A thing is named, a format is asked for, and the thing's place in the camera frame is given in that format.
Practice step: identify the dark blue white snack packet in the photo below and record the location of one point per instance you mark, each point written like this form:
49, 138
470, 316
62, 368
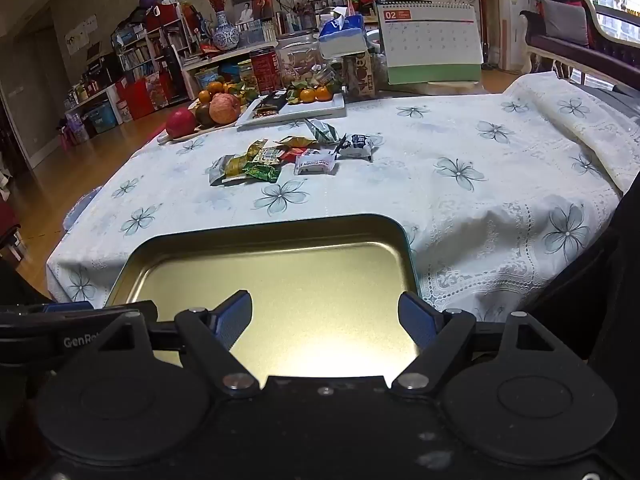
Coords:
357, 147

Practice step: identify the red box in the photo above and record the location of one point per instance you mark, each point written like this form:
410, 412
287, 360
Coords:
142, 95

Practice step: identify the red white snack packet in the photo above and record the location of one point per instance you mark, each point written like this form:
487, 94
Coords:
291, 155

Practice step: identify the grey blue underlay cloth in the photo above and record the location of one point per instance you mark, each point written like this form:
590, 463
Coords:
80, 210

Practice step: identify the blue white vase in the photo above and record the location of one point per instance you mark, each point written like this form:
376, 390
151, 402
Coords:
225, 32

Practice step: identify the person's left leg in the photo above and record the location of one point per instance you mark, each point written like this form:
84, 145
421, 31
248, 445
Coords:
17, 285

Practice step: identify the brown patterned snack packet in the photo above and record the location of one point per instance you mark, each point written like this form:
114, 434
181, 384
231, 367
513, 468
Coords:
273, 155

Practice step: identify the glass jar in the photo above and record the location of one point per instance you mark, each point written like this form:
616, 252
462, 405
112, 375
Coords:
247, 75

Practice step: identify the white bookshelf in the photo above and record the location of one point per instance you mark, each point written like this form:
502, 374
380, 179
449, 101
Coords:
150, 50

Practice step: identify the red stick vacuum cleaner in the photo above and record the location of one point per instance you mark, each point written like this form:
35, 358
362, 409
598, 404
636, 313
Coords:
486, 15

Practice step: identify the green white snack packet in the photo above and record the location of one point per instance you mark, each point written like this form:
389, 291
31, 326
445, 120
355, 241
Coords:
324, 132

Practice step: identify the green cardboard box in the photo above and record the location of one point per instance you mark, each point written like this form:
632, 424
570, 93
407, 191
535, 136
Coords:
430, 42

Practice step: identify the ornate dark sofa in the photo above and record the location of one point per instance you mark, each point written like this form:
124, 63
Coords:
600, 55

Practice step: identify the white rectangular tray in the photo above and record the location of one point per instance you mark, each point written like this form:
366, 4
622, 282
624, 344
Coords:
315, 109

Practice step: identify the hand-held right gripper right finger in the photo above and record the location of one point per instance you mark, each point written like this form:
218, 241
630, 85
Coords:
417, 320

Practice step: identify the orange snack packet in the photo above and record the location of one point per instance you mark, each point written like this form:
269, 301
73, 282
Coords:
297, 141

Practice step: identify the person's leg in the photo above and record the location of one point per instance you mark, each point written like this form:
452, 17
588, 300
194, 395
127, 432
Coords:
620, 285
17, 285

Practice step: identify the blue storage box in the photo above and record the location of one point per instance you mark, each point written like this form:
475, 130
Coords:
101, 116

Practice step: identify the white pink snack packet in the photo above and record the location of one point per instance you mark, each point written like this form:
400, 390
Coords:
315, 164

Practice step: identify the pink orange apple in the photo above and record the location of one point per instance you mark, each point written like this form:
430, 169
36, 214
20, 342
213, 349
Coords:
225, 108

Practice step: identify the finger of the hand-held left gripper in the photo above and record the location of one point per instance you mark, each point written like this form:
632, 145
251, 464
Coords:
70, 307

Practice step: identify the dark green snack packet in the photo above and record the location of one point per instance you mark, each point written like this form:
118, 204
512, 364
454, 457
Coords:
262, 174

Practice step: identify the fruit plate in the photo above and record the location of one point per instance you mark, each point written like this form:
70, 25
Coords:
200, 131

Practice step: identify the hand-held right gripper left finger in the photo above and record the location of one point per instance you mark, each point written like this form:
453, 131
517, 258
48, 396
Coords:
234, 317

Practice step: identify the tangerine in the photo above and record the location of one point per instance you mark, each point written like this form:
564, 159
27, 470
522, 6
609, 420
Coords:
234, 88
307, 95
324, 93
216, 87
205, 97

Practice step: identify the brown printed bag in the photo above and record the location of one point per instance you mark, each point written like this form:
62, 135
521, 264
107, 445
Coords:
361, 75

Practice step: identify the white floral tablecloth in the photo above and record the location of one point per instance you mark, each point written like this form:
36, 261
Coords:
400, 200

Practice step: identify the red can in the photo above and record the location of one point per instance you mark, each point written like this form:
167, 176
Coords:
264, 70

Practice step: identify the dark green fruit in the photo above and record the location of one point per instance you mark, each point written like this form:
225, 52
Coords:
204, 115

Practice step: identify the blue white tissue box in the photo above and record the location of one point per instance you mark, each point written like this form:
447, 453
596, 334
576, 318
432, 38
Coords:
342, 35

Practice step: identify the light green snack packet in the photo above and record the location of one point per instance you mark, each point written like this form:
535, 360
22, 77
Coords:
232, 167

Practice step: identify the red flowers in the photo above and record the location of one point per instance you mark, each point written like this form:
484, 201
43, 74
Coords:
217, 1

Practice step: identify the gold metal tin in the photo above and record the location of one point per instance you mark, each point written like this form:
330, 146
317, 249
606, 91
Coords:
300, 285

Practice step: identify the red pomegranate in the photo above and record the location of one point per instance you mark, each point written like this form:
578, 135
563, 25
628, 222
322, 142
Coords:
180, 123

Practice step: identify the clear plastic container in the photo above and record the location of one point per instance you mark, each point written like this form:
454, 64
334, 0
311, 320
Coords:
297, 57

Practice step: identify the framed photo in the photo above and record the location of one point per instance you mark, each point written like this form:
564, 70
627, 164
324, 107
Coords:
255, 10

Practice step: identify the grey cushion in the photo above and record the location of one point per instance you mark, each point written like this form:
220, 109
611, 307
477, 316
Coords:
566, 22

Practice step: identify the person's right leg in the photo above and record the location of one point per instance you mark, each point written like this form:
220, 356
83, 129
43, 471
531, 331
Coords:
620, 285

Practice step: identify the silver yellow snack packet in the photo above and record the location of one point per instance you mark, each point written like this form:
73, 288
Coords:
256, 148

